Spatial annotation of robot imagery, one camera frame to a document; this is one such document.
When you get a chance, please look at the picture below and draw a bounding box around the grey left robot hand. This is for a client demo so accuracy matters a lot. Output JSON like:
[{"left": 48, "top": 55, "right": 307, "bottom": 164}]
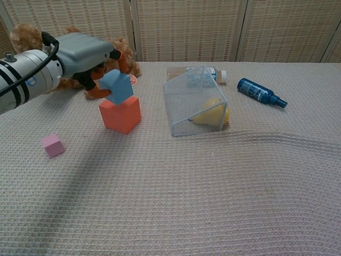
[{"left": 56, "top": 33, "right": 128, "bottom": 99}]

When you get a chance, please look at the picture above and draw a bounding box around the medium blue foam cube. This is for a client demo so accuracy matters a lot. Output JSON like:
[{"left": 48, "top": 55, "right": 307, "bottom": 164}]
[{"left": 98, "top": 69, "right": 135, "bottom": 106}]

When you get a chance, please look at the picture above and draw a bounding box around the small pink foam cube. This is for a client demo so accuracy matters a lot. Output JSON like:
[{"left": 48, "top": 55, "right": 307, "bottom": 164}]
[{"left": 40, "top": 134, "right": 66, "bottom": 159}]

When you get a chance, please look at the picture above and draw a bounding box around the brown plush teddy bear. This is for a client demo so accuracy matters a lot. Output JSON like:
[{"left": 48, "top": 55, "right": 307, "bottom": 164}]
[{"left": 9, "top": 22, "right": 141, "bottom": 101}]

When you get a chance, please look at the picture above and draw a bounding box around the large orange foam cube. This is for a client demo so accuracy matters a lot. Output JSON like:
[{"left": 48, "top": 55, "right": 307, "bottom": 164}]
[{"left": 99, "top": 96, "right": 142, "bottom": 135}]

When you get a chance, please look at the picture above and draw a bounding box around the woven beige folding screen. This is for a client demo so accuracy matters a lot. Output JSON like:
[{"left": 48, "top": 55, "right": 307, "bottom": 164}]
[{"left": 0, "top": 0, "right": 341, "bottom": 64}]

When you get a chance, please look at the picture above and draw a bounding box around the clear plastic container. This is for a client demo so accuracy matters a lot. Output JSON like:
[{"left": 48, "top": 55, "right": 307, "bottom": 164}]
[{"left": 162, "top": 64, "right": 230, "bottom": 138}]

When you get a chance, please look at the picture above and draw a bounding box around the drink bottle with blue label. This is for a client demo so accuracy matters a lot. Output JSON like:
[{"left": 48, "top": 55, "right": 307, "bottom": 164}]
[{"left": 166, "top": 66, "right": 229, "bottom": 86}]

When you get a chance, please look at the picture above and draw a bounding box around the dark blue spray bottle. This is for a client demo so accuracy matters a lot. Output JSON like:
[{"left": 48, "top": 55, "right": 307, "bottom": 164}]
[{"left": 237, "top": 77, "right": 289, "bottom": 109}]

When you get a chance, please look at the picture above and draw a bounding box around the beige waffle tablecloth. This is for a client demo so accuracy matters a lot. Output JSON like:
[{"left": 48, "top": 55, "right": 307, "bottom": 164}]
[{"left": 0, "top": 61, "right": 341, "bottom": 256}]

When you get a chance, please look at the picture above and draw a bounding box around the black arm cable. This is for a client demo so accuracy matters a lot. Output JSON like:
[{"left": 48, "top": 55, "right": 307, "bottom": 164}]
[{"left": 0, "top": 31, "right": 60, "bottom": 97}]

